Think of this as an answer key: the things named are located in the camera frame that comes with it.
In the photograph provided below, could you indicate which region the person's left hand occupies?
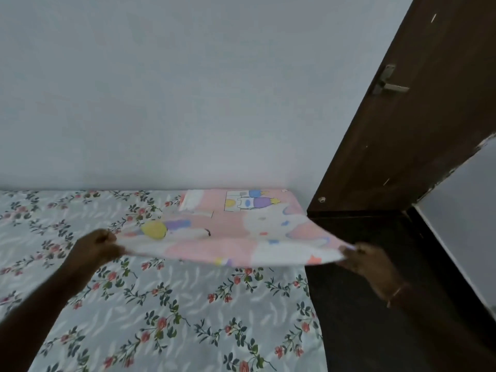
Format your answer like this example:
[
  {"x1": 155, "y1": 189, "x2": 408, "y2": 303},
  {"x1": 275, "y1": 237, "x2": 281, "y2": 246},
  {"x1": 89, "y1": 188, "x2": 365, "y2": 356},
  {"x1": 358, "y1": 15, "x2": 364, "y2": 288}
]
[{"x1": 64, "y1": 229, "x2": 126, "y2": 278}]

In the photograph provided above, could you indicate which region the person's right hand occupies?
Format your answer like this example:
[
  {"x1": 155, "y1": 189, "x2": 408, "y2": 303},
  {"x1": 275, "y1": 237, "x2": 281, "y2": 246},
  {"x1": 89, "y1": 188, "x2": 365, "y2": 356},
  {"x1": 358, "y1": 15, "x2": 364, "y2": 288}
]
[{"x1": 336, "y1": 242, "x2": 407, "y2": 303}]

